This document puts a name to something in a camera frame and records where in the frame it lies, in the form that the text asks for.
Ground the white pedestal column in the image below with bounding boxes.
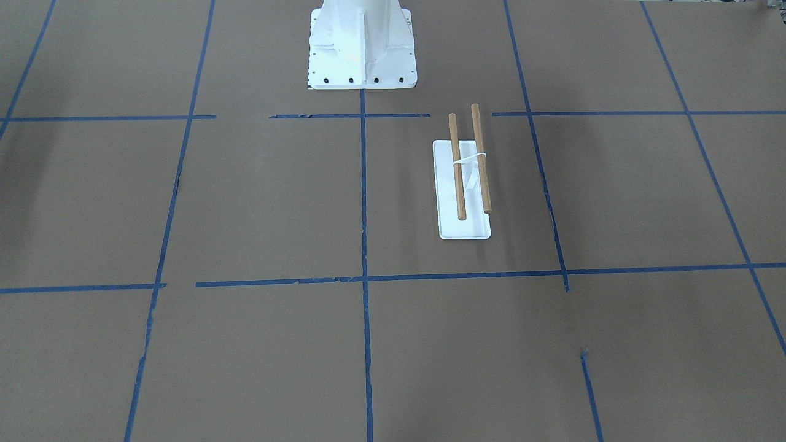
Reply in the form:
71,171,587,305
307,1,418,90

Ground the near wooden rack rod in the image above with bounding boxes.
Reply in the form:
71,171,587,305
448,113,467,221

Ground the white towel rack base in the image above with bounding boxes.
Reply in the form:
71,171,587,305
432,140,492,240

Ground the wooden rack rod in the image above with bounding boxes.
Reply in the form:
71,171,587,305
448,113,467,221
470,103,493,214

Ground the far wooden rack rod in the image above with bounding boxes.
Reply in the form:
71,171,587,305
470,103,493,214

